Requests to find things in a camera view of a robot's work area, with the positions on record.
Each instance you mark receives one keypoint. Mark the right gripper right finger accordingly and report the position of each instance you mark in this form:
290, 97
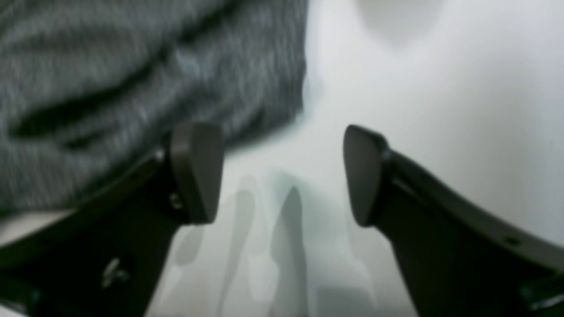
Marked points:
456, 259

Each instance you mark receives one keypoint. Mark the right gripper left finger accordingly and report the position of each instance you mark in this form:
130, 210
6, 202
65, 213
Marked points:
106, 259

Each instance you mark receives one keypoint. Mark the grey long-sleeve t-shirt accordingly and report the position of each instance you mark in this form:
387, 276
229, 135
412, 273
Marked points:
88, 88

